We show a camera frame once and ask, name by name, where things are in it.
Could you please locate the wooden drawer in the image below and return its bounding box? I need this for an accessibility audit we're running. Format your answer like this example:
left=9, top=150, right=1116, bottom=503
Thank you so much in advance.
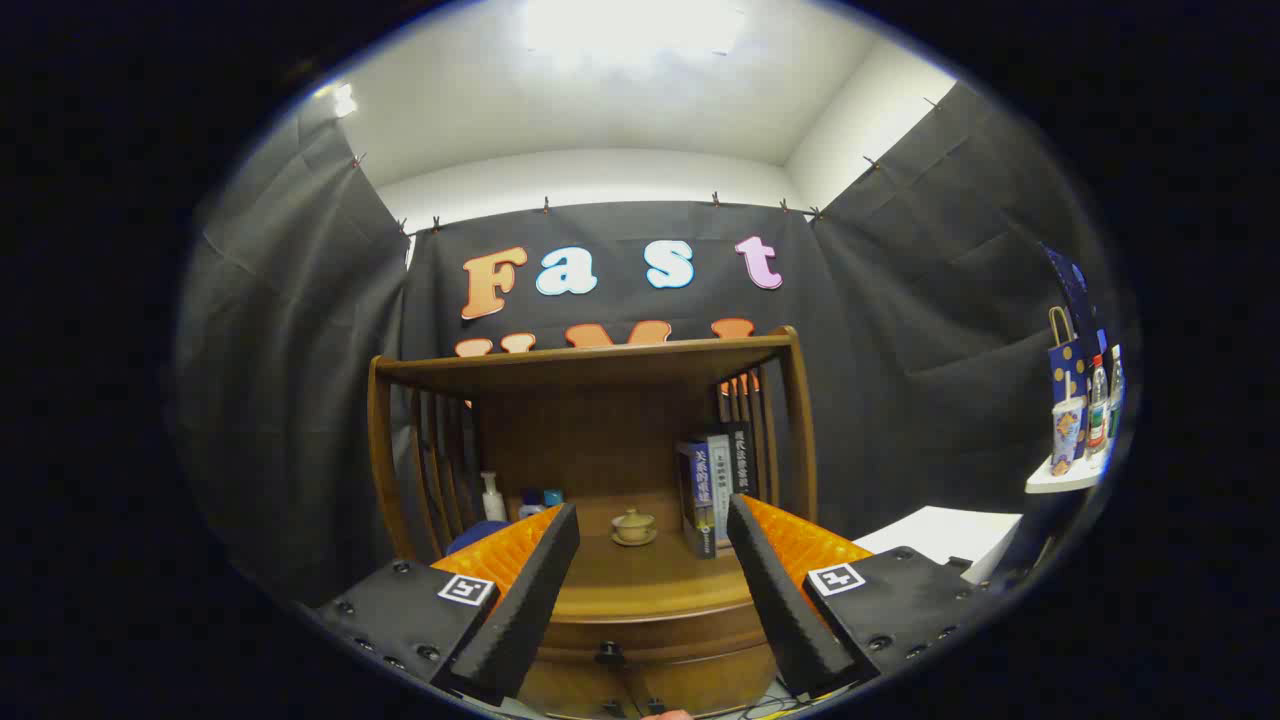
left=538, top=618, right=781, bottom=671

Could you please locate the wooden cabinet door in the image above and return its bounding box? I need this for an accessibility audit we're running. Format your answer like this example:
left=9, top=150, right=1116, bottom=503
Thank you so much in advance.
left=625, top=650, right=780, bottom=717
left=520, top=663, right=641, bottom=719

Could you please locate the pale spine book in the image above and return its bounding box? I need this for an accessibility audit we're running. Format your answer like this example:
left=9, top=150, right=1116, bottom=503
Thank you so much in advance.
left=706, top=434, right=734, bottom=549

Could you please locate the white shelf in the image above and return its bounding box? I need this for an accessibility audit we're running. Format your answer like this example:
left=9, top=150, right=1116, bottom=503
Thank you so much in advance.
left=1025, top=455, right=1111, bottom=495

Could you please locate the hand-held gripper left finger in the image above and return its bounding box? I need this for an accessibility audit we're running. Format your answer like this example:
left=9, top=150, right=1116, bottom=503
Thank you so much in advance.
left=312, top=502, right=581, bottom=707

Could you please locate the black backdrop cloth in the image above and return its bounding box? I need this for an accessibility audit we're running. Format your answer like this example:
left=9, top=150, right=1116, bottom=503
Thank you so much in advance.
left=178, top=82, right=1136, bottom=611

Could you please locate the white box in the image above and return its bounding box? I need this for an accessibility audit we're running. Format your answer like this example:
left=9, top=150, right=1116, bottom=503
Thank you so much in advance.
left=852, top=505, right=1023, bottom=586

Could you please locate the wooden countertop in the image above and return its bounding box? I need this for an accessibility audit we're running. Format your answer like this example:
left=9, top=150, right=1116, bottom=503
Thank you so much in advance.
left=440, top=488, right=791, bottom=626

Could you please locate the blue towel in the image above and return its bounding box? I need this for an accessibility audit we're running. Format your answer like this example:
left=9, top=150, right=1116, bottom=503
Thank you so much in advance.
left=447, top=519, right=511, bottom=554

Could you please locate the beige lidded teacup with saucer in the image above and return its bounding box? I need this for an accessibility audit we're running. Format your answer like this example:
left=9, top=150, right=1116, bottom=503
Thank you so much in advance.
left=611, top=508, right=659, bottom=547

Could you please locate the dark blue paper bag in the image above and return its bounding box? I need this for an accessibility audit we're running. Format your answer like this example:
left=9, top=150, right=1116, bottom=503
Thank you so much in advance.
left=1038, top=242, right=1109, bottom=356

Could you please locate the black spine book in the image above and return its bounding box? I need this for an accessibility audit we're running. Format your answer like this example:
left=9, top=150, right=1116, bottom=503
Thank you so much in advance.
left=727, top=423, right=754, bottom=501

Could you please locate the blue spine book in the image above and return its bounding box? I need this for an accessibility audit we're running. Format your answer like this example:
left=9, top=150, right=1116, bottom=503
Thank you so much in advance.
left=676, top=441, right=717, bottom=559

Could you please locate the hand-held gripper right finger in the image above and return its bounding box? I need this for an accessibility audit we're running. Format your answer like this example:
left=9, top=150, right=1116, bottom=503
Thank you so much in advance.
left=726, top=493, right=986, bottom=701

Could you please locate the wooden cabinet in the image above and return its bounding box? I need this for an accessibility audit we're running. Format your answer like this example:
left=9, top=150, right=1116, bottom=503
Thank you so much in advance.
left=366, top=325, right=819, bottom=719

